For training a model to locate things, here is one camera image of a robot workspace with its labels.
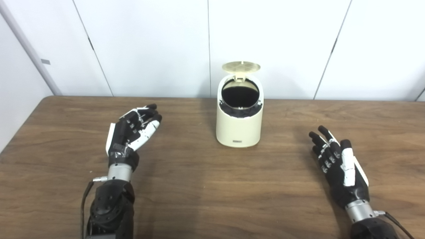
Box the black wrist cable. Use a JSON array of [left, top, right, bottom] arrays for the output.
[[81, 176, 108, 239], [374, 210, 415, 239]]

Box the cream-colored bin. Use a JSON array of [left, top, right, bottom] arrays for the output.
[[216, 74, 264, 148]]

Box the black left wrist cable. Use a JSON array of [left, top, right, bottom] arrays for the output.
[[81, 176, 108, 239]]

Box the grey wall corner post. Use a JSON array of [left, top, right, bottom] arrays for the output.
[[0, 0, 62, 96]]

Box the round cream bin lid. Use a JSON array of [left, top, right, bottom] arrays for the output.
[[221, 61, 261, 82]]

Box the white and black right hand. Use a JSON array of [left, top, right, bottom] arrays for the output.
[[308, 125, 370, 209]]

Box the white and black left hand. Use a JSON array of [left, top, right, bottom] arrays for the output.
[[106, 104, 163, 171]]

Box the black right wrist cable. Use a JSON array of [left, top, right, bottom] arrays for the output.
[[374, 210, 415, 239]]

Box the black bin liner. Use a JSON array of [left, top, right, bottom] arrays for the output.
[[218, 79, 263, 118]]

